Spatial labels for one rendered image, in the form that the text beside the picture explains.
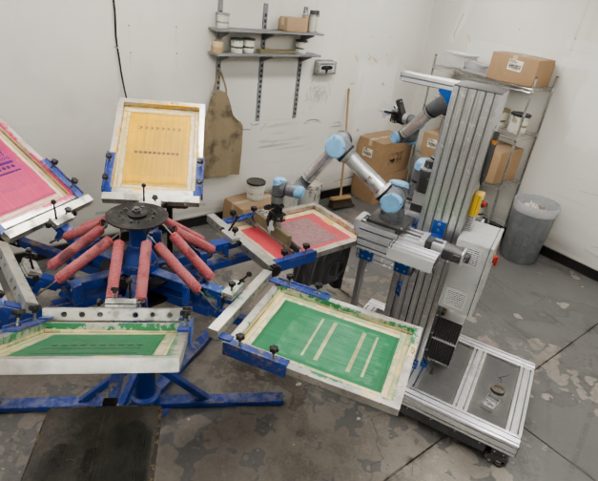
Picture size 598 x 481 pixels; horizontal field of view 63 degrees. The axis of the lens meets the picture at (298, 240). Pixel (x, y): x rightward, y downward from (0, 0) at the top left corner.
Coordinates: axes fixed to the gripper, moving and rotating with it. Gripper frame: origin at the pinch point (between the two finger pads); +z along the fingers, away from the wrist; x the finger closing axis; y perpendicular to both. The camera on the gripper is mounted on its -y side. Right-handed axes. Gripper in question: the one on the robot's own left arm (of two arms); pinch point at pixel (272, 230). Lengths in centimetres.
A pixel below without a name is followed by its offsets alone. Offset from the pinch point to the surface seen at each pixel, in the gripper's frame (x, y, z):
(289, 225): 23.5, -11.9, 7.5
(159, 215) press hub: -75, 5, -28
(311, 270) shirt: 17.8, 21.4, 22.7
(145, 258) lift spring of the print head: -91, 25, -18
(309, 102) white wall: 190, -200, -20
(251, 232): -4.9, -15.1, 7.5
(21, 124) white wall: -94, -200, -18
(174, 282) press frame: -76, 21, 2
